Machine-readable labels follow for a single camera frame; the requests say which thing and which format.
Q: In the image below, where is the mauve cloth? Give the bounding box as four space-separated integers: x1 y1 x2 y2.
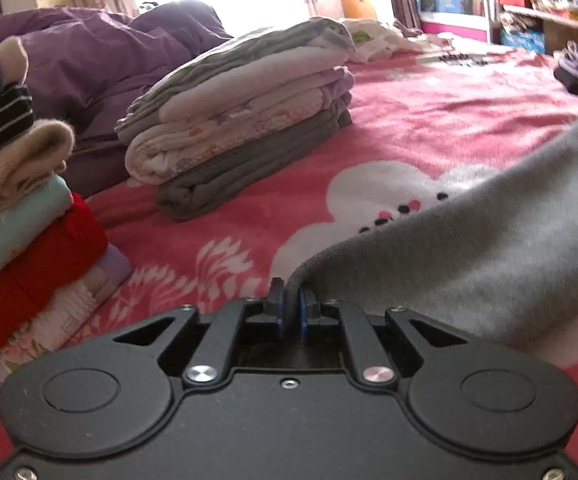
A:
393 19 426 40

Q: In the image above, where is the white garment with green print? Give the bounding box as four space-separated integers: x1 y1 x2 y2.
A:
339 19 420 63

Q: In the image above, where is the white floral folded cloth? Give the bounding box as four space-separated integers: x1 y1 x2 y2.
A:
124 72 356 186

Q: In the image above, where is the grey-green folded cloth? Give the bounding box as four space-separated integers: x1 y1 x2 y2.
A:
115 17 357 143

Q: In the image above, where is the grey garment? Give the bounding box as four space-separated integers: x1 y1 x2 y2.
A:
289 105 578 361

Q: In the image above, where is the stack of folded clothes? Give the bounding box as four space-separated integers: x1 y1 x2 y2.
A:
0 37 135 386

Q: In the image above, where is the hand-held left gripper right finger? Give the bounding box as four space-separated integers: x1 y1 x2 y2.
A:
296 285 470 387

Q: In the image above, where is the pink floral blanket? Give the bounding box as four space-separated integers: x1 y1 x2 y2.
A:
0 45 578 480

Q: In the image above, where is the dark grey folded cloth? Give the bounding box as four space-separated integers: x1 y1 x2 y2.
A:
156 107 354 223

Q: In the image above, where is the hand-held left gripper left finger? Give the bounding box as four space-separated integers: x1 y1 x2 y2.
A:
112 276 287 387

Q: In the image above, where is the purple duvet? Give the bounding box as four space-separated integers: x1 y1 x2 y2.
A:
0 0 235 196

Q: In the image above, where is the black cloth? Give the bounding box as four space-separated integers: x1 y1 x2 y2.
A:
553 67 578 98

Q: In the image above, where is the blue tissue box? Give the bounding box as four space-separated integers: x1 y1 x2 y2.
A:
500 27 546 54

